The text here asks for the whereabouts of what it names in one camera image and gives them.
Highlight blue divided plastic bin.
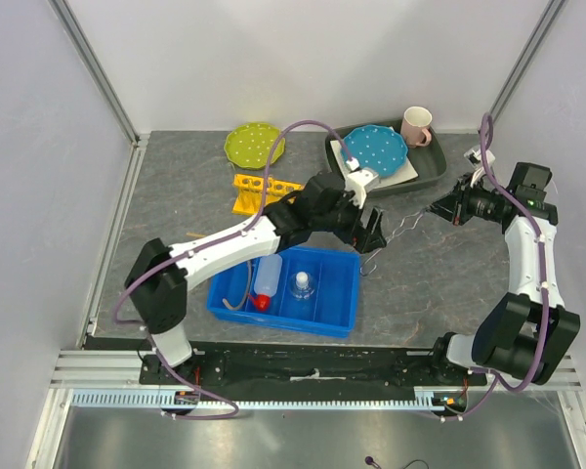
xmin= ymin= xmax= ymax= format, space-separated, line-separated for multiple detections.
xmin=206 ymin=247 xmax=359 ymax=338

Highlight round glass flask white stopper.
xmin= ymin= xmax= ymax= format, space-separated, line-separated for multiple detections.
xmin=288 ymin=271 xmax=316 ymax=301

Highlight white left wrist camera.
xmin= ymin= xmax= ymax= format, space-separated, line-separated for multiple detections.
xmin=345 ymin=158 xmax=380 ymax=208

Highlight green polka dot plate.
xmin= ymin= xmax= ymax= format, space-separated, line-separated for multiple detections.
xmin=224 ymin=122 xmax=280 ymax=170

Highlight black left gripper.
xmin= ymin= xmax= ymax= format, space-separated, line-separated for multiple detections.
xmin=312 ymin=188 xmax=386 ymax=255

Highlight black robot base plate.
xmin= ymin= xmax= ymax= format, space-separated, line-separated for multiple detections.
xmin=137 ymin=342 xmax=486 ymax=403

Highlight pink mug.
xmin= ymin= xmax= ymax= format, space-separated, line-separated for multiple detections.
xmin=400 ymin=107 xmax=433 ymax=148

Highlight metal crucible tongs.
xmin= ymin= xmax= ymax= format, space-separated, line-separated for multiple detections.
xmin=359 ymin=208 xmax=427 ymax=277

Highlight tan rubber tube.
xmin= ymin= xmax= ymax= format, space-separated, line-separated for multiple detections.
xmin=222 ymin=261 xmax=252 ymax=311

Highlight yellow test tube rack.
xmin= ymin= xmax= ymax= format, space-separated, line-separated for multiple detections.
xmin=231 ymin=174 xmax=304 ymax=216

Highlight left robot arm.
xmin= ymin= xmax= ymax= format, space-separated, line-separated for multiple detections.
xmin=125 ymin=168 xmax=387 ymax=384

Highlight white wash bottle red cap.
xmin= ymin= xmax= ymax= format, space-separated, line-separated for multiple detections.
xmin=250 ymin=254 xmax=282 ymax=313

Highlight dark grey tray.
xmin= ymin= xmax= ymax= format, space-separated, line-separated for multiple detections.
xmin=324 ymin=117 xmax=447 ymax=198

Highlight blue polka dot plate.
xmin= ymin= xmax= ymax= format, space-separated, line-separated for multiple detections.
xmin=340 ymin=124 xmax=410 ymax=181

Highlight white square board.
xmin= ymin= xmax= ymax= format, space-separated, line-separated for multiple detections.
xmin=340 ymin=125 xmax=420 ymax=192

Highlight white cable duct strip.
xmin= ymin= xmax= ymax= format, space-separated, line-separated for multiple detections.
xmin=71 ymin=389 xmax=444 ymax=411

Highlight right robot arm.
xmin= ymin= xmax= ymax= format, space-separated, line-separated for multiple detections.
xmin=427 ymin=162 xmax=580 ymax=385

